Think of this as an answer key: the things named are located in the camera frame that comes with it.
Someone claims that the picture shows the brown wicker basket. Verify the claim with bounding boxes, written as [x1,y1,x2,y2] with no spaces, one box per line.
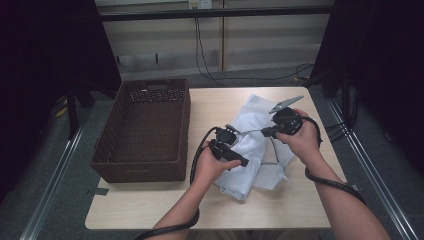
[90,78,192,184]

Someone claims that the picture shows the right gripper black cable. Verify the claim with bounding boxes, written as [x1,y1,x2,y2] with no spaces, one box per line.
[299,114,367,206]

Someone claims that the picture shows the black stand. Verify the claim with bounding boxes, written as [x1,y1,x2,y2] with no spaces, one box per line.
[339,72,355,134]
[64,79,98,140]

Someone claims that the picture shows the grey tape piece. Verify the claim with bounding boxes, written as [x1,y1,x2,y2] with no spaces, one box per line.
[85,187,110,198]

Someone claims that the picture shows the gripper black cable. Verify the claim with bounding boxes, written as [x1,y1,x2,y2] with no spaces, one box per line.
[299,114,367,206]
[134,125,221,240]

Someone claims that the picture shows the white wall outlet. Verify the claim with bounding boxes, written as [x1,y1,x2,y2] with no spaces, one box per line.
[188,0,214,10]

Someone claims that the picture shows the person's right hand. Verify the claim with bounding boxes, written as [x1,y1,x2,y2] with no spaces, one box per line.
[275,107,327,168]

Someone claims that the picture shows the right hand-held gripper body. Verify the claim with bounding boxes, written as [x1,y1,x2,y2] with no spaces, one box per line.
[268,94,305,137]

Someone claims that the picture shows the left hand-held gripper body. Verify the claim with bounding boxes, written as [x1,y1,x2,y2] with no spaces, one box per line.
[207,124,240,162]

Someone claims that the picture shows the black wall cables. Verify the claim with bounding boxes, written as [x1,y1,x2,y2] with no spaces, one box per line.
[194,17,315,88]

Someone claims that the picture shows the dark curtain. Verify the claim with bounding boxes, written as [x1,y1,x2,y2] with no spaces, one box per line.
[309,0,424,176]
[0,0,123,203]

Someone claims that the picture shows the person's left hand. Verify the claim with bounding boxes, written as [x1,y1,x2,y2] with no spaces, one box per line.
[192,141,242,195]

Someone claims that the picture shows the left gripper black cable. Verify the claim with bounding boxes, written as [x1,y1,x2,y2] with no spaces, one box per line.
[134,125,221,240]

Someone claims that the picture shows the black horizontal bar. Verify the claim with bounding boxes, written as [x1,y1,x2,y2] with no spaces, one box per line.
[99,5,335,22]

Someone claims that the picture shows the white mesh laundry bag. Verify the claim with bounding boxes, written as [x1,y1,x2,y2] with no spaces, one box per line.
[213,93,298,202]

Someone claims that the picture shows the black floor cables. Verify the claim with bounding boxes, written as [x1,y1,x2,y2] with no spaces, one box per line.
[324,93,360,144]

